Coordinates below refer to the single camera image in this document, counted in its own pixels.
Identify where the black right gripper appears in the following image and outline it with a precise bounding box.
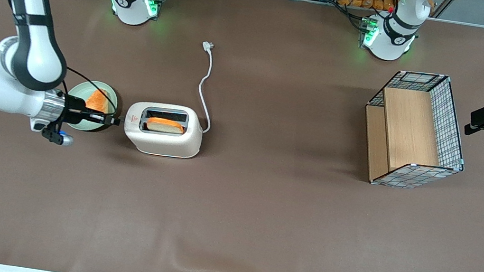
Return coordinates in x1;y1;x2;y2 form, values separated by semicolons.
60;95;123;132

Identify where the white two-slot toaster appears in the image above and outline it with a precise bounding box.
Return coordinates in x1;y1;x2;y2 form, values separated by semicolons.
120;98;206;162

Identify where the triangular orange bread piece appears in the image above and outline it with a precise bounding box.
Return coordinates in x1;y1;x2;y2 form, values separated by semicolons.
84;88;112;115

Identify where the pale green round plate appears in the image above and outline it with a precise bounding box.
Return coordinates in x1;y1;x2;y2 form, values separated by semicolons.
60;77;121;135

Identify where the toast slice with orange crust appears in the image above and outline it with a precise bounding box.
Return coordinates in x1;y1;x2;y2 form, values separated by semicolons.
146;116;186;136

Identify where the wooden stepped board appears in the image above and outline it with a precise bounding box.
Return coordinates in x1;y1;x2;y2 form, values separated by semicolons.
356;83;450;190

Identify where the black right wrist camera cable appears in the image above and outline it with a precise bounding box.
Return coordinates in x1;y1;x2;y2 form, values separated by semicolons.
59;66;124;118

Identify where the wire mesh basket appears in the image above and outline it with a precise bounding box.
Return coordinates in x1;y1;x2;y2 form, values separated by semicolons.
354;64;477;198

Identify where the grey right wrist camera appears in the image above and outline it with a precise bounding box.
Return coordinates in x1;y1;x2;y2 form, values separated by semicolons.
40;119;77;148

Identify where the white power cable with plug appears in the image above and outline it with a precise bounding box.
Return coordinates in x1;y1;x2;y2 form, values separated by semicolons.
189;41;223;135

